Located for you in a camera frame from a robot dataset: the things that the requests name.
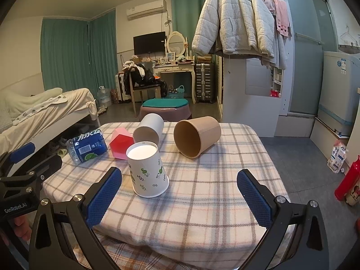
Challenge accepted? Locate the pink towel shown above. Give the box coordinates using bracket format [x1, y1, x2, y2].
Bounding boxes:
[260, 0, 292, 38]

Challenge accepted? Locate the teal seat cushion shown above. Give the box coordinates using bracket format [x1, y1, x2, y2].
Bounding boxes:
[142, 98, 189, 109]

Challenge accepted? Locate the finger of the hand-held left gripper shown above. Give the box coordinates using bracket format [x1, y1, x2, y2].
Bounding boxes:
[0, 142, 36, 175]
[29, 154, 63, 180]

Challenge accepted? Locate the frosted glass door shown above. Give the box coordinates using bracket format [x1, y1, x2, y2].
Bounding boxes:
[281, 0, 339, 116]

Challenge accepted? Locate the white washing machine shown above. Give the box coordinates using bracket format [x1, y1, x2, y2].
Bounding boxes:
[317, 51, 360, 139]

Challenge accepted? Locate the teal plastic basket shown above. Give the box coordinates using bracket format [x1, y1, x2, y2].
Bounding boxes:
[168, 85, 185, 99]

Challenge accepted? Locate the bed with cream bedding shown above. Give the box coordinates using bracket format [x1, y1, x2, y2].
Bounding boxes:
[0, 87, 101, 161]

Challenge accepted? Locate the blue label plastic bottle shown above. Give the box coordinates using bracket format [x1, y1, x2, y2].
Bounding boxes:
[67, 129, 109, 165]

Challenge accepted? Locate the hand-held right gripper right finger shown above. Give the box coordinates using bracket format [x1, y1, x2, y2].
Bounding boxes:
[237, 169, 334, 270]

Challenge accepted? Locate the plain white cup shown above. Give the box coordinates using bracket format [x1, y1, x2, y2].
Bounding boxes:
[133, 113, 165, 144]

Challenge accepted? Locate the spotted white cloth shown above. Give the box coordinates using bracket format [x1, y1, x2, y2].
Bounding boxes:
[13, 96, 68, 126]

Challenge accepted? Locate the white suitcase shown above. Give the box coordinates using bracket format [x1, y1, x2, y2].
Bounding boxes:
[115, 73, 131, 104]

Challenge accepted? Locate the silver suitcase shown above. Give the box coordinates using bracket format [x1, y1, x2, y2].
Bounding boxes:
[195, 63, 217, 104]

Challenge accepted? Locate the white floral paper cup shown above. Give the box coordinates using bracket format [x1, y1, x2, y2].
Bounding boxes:
[126, 141, 170, 198]

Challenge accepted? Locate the wooden chair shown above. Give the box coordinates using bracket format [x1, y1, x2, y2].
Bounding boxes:
[130, 83, 162, 118]

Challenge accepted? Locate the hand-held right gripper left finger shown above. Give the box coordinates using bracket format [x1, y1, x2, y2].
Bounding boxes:
[29, 166, 124, 270]

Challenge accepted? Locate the pink red plastic box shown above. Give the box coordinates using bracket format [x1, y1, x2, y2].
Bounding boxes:
[109, 127, 135, 161]

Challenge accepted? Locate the oval white mirror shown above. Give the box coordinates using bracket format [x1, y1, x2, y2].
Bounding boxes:
[166, 31, 188, 57]

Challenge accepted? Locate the white air conditioner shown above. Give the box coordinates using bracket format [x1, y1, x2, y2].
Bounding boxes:
[126, 0, 167, 21]

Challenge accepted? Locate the grey hanging garment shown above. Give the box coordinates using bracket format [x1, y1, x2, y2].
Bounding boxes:
[261, 32, 288, 71]

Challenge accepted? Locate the green curtain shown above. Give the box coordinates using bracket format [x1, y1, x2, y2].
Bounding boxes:
[41, 17, 92, 92]
[88, 8, 118, 90]
[170, 0, 210, 58]

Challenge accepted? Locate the white dressing table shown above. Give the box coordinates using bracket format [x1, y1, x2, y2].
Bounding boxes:
[152, 61, 197, 104]

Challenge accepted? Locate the black jacket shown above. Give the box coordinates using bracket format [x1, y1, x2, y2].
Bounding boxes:
[122, 63, 168, 96]

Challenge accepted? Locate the white puffer jacket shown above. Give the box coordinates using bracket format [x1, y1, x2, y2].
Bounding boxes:
[192, 0, 275, 59]

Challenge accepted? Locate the white plastic packet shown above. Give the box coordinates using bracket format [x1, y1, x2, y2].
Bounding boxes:
[327, 141, 348, 174]

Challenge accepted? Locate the plaid tablecloth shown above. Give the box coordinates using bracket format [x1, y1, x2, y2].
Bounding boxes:
[42, 122, 290, 270]

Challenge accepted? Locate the brown paper cup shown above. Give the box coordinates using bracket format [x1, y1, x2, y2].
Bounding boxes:
[173, 116, 221, 159]

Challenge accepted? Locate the purple plastic stool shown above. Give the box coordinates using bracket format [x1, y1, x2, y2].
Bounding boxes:
[140, 101, 192, 122]

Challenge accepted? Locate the clear water jug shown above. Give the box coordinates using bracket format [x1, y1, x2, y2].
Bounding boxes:
[97, 86, 111, 107]

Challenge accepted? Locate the person's left hand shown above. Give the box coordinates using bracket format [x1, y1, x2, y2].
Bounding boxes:
[12, 215, 32, 241]

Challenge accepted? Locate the white cabinet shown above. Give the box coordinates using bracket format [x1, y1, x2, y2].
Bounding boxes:
[221, 53, 290, 138]

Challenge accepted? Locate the black television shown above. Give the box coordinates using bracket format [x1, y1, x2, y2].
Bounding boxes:
[133, 31, 166, 55]

